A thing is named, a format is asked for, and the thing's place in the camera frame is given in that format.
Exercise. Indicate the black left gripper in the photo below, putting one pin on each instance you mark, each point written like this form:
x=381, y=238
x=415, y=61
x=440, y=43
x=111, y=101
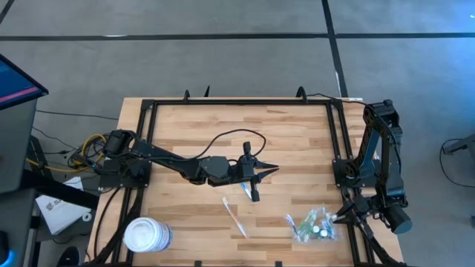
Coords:
x=255, y=194

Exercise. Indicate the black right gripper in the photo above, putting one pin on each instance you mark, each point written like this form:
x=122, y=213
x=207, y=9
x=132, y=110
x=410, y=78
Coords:
x=356, y=215

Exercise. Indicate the teal mouthwash bottle white cap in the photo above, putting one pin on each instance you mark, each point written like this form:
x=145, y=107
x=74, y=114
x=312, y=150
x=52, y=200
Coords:
x=324, y=233
x=316, y=229

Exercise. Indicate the white blue-tipped toothbrush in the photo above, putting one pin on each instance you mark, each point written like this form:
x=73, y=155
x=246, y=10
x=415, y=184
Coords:
x=292, y=226

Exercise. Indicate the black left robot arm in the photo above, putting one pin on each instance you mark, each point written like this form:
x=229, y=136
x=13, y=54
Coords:
x=167, y=161

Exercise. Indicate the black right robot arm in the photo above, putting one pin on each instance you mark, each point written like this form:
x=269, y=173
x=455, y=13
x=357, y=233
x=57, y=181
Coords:
x=389, y=167

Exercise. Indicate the blue wrapped toothbrush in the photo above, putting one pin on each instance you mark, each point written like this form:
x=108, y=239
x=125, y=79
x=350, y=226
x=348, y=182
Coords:
x=245, y=190

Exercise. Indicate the orange wrapped toothbrush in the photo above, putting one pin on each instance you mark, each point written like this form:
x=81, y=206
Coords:
x=234, y=219

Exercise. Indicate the white blue wipes canister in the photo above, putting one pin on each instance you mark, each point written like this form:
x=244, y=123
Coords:
x=146, y=235

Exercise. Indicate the grey metal stand foot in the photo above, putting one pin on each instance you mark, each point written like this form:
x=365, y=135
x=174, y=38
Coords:
x=464, y=144

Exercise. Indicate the white tape roll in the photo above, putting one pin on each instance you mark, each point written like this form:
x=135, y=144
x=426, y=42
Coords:
x=84, y=216

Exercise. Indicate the white booklet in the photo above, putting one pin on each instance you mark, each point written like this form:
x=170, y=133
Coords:
x=59, y=213

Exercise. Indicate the black stand leg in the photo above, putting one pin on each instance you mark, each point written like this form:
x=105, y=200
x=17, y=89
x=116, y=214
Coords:
x=55, y=189

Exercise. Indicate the black rounded object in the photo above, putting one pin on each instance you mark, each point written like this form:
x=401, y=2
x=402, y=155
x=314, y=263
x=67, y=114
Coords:
x=72, y=256

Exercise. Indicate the grey cabinet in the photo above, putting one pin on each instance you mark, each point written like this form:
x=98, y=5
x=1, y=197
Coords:
x=15, y=148

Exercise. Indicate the dark blue screen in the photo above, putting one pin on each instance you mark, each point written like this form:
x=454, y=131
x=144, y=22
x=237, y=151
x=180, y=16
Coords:
x=15, y=85

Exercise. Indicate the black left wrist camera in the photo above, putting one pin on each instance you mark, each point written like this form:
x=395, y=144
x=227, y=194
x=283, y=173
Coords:
x=248, y=164

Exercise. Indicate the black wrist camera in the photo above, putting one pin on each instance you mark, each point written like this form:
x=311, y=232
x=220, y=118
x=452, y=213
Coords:
x=363, y=207
x=248, y=164

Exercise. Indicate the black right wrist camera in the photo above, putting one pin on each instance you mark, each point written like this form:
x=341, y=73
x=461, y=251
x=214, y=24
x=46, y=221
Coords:
x=363, y=207

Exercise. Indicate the black aluminium table frame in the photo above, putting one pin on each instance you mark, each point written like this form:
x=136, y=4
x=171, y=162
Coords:
x=241, y=102

